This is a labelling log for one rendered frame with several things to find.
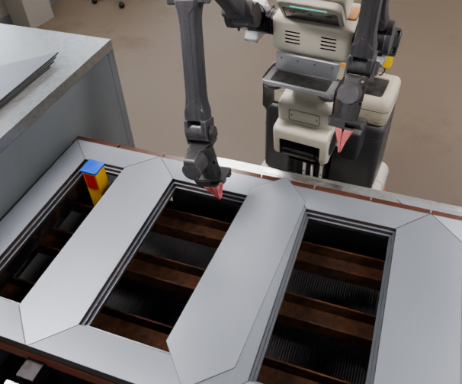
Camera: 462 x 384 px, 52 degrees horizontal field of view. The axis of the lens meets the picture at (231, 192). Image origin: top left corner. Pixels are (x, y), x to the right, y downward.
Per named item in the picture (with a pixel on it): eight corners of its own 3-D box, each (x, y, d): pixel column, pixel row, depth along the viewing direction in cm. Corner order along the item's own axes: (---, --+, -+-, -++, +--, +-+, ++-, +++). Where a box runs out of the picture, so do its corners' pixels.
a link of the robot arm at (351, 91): (380, 61, 132) (350, 56, 135) (374, 62, 122) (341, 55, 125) (369, 104, 136) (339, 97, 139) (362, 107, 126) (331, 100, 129)
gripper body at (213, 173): (225, 185, 141) (218, 165, 136) (194, 184, 145) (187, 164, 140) (232, 171, 145) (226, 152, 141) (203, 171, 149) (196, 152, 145)
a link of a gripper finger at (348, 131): (344, 155, 137) (353, 124, 134) (321, 149, 140) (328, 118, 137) (349, 152, 143) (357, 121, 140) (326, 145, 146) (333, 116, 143)
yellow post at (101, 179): (108, 216, 168) (95, 176, 155) (96, 212, 170) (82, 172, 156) (115, 206, 172) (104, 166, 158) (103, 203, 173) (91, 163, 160)
